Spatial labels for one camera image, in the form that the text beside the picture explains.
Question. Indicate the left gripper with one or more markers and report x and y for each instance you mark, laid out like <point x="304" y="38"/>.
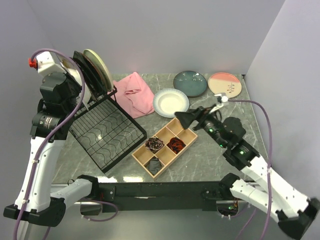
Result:
<point x="77" y="87"/>

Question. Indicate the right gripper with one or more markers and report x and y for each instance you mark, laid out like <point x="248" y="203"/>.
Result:
<point x="185" y="118"/>

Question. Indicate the white round plate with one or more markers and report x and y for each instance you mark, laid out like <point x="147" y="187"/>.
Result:
<point x="87" y="93"/>

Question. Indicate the white deep plate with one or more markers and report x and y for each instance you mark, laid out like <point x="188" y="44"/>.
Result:
<point x="170" y="100"/>

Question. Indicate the teal glazed plate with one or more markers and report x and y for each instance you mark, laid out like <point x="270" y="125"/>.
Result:
<point x="191" y="83"/>

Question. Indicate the pink and cream plate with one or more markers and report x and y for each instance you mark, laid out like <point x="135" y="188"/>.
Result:
<point x="222" y="82"/>

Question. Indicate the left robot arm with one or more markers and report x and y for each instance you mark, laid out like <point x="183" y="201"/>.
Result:
<point x="36" y="203"/>

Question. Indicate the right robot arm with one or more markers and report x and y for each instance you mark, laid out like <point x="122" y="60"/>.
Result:
<point x="292" y="210"/>

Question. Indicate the square patterned glass plate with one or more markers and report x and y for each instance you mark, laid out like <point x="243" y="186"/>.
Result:
<point x="68" y="65"/>

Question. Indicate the orange and black rolled tie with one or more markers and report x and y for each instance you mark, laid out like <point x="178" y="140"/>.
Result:
<point x="175" y="144"/>

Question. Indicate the black ribbed plate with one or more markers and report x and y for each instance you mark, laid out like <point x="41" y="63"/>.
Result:
<point x="77" y="57"/>

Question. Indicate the brown rimmed dark plate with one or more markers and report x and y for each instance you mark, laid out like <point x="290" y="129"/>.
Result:
<point x="96" y="77"/>

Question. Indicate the wooden compartment tray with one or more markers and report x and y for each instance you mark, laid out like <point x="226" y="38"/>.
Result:
<point x="165" y="155"/>

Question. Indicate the pale green plate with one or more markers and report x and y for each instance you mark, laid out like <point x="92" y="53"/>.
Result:
<point x="98" y="62"/>

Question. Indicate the floral rolled tie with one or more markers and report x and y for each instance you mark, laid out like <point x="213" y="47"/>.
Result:
<point x="154" y="144"/>

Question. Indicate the grey rolled cloth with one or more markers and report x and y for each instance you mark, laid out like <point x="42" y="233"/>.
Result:
<point x="154" y="165"/>

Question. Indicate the pink folded cloth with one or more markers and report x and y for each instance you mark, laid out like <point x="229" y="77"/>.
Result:
<point x="134" y="95"/>

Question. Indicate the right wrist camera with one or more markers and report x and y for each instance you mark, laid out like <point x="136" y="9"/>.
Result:
<point x="221" y="100"/>

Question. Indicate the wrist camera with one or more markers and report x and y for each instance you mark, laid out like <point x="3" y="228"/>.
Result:
<point x="221" y="100"/>
<point x="45" y="64"/>

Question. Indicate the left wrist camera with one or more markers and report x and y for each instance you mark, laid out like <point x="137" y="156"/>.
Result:
<point x="45" y="64"/>

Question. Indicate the black wire dish rack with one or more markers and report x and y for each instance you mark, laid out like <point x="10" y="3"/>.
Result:
<point x="106" y="131"/>

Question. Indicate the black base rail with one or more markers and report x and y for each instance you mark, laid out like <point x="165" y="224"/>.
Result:
<point x="151" y="196"/>

